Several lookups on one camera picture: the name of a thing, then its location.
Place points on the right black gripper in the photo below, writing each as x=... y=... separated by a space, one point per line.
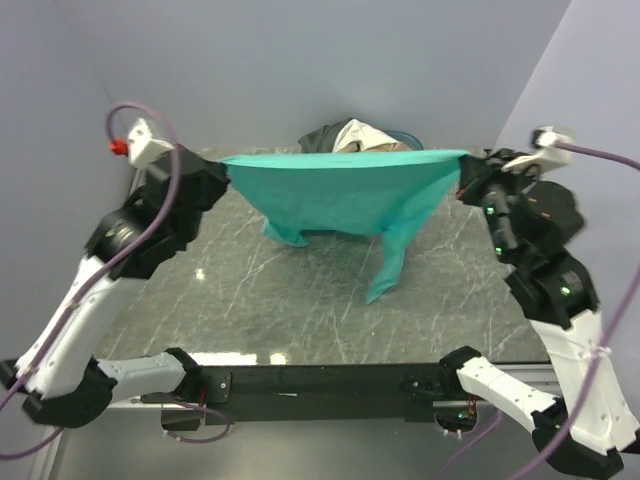
x=479 y=171

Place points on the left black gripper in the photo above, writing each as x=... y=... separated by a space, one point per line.
x=218 y=179

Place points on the teal t shirt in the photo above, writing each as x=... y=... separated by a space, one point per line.
x=390 y=195

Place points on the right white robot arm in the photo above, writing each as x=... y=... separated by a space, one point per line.
x=586 y=429

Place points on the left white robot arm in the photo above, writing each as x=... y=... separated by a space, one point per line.
x=64 y=384

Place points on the beige t shirt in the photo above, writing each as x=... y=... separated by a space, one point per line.
x=354 y=147

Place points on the teal plastic laundry basket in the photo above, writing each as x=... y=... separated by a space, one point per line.
x=407 y=139

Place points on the dark grey t shirt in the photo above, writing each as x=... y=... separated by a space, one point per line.
x=321 y=140

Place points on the white t shirt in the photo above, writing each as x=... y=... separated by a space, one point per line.
x=357 y=131

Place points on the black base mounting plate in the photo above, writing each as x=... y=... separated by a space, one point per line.
x=406 y=391

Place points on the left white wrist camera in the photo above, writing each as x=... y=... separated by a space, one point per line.
x=142 y=146

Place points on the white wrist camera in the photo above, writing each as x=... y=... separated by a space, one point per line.
x=542 y=147
x=142 y=146

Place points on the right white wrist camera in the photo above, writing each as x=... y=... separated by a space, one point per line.
x=542 y=147

